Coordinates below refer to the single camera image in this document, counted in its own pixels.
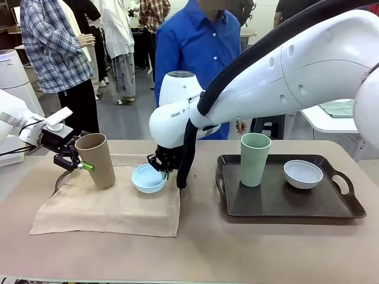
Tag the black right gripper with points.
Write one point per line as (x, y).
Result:
(167, 158)

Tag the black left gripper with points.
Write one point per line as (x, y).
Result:
(59, 140)

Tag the light blue bowl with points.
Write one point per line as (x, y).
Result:
(148, 180)

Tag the tall beige cup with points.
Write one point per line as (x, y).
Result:
(97, 162)

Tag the beige cloth mat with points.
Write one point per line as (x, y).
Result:
(103, 210)

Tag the tall green cup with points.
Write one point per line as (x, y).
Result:
(254, 162)

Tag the white bowl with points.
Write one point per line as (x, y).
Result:
(302, 176)

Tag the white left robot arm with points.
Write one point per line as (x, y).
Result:
(12, 118)

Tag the dark brown serving tray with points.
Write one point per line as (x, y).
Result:
(281, 201)
(60, 180)

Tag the person's left hand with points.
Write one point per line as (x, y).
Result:
(242, 126)

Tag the white plastic box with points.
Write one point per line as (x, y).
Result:
(10, 154)

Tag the person in blue shirt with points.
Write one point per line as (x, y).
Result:
(195, 44)

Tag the person in red plaid shirt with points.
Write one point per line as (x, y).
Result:
(152, 14)

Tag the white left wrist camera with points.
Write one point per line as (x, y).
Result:
(57, 118)

